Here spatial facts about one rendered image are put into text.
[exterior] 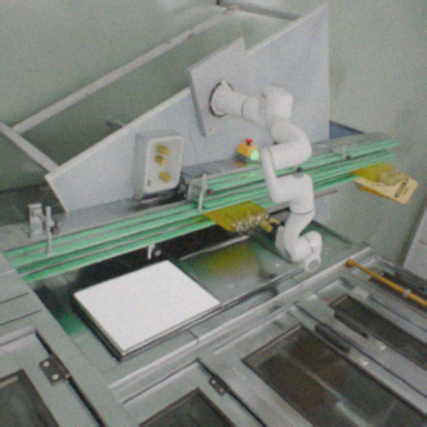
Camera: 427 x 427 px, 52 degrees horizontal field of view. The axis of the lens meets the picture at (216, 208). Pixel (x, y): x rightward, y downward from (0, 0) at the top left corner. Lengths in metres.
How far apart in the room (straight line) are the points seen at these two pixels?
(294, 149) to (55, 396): 1.02
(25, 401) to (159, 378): 0.58
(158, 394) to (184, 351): 0.17
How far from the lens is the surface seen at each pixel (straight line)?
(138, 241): 1.71
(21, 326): 0.97
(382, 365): 1.66
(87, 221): 1.64
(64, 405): 0.85
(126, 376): 1.34
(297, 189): 1.46
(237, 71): 1.98
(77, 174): 1.67
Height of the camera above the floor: 2.11
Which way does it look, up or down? 38 degrees down
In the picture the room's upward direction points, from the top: 122 degrees clockwise
